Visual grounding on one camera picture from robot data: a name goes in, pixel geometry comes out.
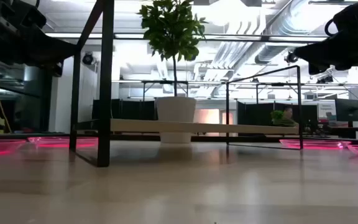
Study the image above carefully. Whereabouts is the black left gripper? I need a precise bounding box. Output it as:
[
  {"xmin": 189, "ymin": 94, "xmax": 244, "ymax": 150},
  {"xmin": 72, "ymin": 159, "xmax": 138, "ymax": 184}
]
[{"xmin": 0, "ymin": 0, "xmax": 78, "ymax": 77}]

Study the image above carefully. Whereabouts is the round black wall device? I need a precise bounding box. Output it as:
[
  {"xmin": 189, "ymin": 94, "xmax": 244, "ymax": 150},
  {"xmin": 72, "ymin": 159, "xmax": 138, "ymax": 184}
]
[{"xmin": 81, "ymin": 52, "xmax": 96, "ymax": 66}]

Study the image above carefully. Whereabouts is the green leafy small tree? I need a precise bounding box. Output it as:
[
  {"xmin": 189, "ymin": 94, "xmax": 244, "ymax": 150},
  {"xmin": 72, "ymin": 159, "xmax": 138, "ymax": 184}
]
[{"xmin": 137, "ymin": 0, "xmax": 208, "ymax": 98}]

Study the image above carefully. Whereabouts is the wooden shelf with black frame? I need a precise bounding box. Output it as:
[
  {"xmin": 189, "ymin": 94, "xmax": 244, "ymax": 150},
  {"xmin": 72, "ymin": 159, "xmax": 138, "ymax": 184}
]
[{"xmin": 69, "ymin": 0, "xmax": 304, "ymax": 168}]

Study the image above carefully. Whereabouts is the yellow cable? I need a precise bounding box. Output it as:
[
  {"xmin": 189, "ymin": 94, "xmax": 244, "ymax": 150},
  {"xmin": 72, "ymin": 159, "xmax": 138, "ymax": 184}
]
[{"xmin": 0, "ymin": 60, "xmax": 13, "ymax": 134}]

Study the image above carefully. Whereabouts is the black office partition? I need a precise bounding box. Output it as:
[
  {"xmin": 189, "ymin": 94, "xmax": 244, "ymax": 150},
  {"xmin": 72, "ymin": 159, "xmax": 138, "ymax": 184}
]
[
  {"xmin": 237, "ymin": 101, "xmax": 319, "ymax": 127},
  {"xmin": 92, "ymin": 98, "xmax": 158, "ymax": 121}
]

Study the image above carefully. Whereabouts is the white plant pot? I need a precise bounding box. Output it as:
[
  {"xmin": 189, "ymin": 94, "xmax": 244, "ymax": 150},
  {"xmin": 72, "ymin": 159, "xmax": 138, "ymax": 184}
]
[{"xmin": 155, "ymin": 96, "xmax": 198, "ymax": 144}]

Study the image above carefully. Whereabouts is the black metal table frame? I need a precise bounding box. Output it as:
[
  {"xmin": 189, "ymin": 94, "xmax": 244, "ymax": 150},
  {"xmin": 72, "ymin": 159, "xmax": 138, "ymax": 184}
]
[{"xmin": 0, "ymin": 132, "xmax": 358, "ymax": 146}]

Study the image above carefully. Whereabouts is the small green background plant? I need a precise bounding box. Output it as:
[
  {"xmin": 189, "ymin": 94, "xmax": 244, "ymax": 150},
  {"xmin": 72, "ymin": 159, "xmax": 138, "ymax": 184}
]
[{"xmin": 270, "ymin": 109, "xmax": 285, "ymax": 126}]

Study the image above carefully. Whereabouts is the dark computer monitor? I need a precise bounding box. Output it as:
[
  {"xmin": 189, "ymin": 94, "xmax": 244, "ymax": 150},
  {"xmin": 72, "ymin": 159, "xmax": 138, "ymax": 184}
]
[{"xmin": 335, "ymin": 98, "xmax": 358, "ymax": 122}]

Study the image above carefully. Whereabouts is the black ceiling spotlight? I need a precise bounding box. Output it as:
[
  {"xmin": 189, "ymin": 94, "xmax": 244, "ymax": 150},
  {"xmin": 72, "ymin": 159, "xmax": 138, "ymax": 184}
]
[{"xmin": 284, "ymin": 52, "xmax": 300, "ymax": 65}]

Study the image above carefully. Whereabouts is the person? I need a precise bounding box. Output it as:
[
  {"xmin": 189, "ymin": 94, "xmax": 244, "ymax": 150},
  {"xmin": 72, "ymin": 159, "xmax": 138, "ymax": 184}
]
[{"xmin": 282, "ymin": 105, "xmax": 300, "ymax": 128}]

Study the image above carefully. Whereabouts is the black background rig frame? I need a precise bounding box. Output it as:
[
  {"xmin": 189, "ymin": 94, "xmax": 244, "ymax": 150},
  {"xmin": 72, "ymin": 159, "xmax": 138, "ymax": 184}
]
[{"xmin": 140, "ymin": 79, "xmax": 190, "ymax": 98}]

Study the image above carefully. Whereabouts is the white wall sign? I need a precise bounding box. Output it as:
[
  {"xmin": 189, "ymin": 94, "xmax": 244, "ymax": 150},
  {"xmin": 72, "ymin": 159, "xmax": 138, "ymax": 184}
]
[{"xmin": 318, "ymin": 101, "xmax": 337, "ymax": 119}]

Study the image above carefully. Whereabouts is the black track light pair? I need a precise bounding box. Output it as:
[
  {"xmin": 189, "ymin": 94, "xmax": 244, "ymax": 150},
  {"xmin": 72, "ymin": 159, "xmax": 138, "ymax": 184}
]
[{"xmin": 317, "ymin": 74, "xmax": 334, "ymax": 84}]

